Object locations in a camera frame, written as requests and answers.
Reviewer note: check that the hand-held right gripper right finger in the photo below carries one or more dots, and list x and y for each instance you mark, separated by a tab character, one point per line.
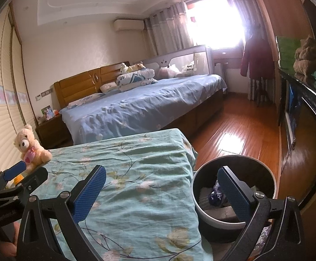
234	193

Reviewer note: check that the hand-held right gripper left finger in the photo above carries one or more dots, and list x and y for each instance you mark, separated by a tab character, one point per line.
90	193

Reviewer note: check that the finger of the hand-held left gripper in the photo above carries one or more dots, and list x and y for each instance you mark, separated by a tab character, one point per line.
15	170
34	178

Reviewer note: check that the black trash bin white rim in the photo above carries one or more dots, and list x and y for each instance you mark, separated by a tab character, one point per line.
207	168

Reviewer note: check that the person's left hand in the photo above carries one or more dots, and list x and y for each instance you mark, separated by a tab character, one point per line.
7	252

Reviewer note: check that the yellow corn toy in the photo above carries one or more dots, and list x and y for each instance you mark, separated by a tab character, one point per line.
18	180

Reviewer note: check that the cream teddy bear pink heart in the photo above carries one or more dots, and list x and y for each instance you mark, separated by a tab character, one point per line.
27	144

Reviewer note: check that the wooden nightstand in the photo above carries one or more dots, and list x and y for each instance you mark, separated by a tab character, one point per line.
53	132

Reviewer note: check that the silver foil mat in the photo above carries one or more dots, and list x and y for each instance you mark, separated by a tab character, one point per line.
264	233

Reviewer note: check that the flat blue pillow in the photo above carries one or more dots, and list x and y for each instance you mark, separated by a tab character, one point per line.
86	99

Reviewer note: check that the black glossy cabinet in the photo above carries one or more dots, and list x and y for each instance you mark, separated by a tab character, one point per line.
310	130

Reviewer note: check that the wooden headboard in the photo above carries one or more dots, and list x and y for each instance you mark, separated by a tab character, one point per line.
79	81

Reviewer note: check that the pink white pillow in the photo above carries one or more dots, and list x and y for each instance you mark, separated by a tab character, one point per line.
109	87

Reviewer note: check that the bed with blue sheet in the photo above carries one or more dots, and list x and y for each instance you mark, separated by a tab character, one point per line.
147	100

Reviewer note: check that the white slatted closet door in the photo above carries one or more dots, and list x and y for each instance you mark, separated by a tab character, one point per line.
0	59

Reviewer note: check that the folded blue white quilt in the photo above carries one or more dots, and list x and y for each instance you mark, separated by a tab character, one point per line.
136	78

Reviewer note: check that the small white plush toy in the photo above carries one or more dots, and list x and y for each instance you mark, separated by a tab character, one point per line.
124	68

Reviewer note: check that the white plush with black print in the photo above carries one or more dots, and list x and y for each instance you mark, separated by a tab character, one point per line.
188	68

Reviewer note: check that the yellow plush toy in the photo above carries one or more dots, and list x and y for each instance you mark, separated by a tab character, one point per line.
136	67

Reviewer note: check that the dark red coat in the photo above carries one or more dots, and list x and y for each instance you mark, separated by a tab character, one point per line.
257	59

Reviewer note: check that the pink plastic bag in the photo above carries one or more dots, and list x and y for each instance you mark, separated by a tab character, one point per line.
169	71

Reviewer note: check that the stack of green boxes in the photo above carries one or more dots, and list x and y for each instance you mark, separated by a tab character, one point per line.
287	53

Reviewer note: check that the brown plush toy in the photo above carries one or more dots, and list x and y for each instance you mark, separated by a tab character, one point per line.
309	55

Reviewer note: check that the window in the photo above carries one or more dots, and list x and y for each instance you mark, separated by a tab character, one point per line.
215	21

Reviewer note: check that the grey striped curtain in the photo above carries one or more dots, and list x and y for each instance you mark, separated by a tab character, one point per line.
242	8
169	30

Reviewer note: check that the tall wooden wardrobe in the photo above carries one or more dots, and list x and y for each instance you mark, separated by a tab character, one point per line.
283	11

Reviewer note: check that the picture frame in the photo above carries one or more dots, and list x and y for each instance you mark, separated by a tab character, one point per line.
47	112

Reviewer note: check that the wall switch panel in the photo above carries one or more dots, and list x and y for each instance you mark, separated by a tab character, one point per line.
43	94

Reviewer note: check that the grey bed guard rail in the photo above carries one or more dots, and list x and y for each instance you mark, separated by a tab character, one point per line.
174	57

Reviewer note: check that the wall air conditioner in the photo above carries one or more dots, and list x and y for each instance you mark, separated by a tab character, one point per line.
129	25

